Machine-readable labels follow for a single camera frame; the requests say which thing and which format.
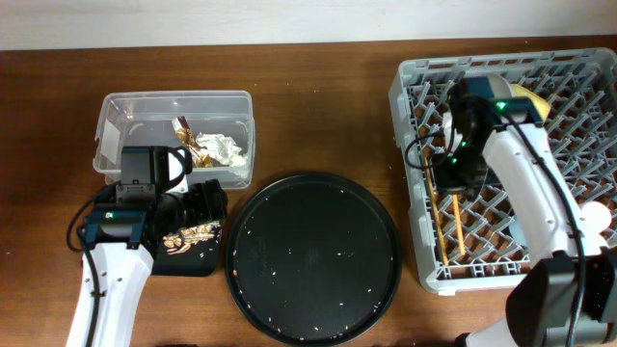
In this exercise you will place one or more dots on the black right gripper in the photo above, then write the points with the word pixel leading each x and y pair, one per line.
pixel 444 180

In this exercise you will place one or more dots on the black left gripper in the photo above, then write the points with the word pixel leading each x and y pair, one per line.
pixel 208 206

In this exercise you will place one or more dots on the wooden chopstick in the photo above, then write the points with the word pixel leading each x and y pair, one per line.
pixel 436 214
pixel 459 225

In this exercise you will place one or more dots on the pile of peanut shells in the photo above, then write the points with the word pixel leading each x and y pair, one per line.
pixel 183 240

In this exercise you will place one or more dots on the white tissue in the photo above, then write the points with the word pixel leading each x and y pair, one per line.
pixel 222 149

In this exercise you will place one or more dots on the gold foil snack wrapper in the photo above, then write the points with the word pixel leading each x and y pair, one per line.
pixel 185 135

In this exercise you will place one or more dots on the light blue cup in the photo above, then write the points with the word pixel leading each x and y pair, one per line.
pixel 516 232

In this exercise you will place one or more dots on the grey round plate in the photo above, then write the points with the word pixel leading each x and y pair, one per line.
pixel 502 91

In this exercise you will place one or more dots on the yellow bowl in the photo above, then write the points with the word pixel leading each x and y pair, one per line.
pixel 541 105

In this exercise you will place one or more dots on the white paper cup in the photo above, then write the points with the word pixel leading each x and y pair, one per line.
pixel 597 217

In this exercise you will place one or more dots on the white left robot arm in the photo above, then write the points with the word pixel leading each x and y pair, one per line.
pixel 116 268

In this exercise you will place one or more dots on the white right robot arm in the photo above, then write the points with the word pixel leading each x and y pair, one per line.
pixel 568 298

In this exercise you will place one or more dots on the grey dishwasher rack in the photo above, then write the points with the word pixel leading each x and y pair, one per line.
pixel 579 85

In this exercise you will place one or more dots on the black rectangular tray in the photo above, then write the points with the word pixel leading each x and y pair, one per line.
pixel 167 218

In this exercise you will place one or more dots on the clear plastic bin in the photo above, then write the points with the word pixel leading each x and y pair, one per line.
pixel 146 119

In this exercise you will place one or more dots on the round black tray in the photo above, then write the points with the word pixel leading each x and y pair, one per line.
pixel 313 259

